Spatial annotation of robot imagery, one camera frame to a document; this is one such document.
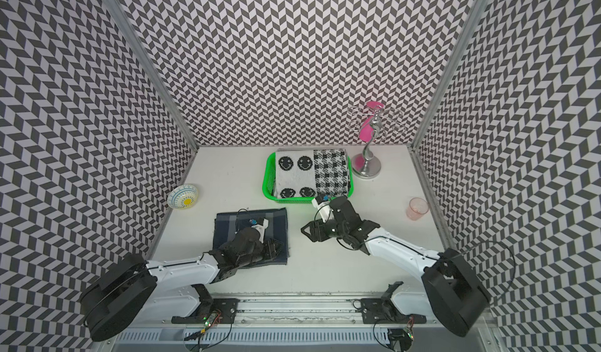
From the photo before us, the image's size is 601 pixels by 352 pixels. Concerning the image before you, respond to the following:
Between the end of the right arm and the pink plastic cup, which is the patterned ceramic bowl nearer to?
the end of the right arm

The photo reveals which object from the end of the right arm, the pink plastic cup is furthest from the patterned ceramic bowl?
the pink plastic cup

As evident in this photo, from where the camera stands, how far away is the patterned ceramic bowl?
38.3 inches

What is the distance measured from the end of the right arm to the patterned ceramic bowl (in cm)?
52

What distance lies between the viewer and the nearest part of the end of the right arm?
0.63m
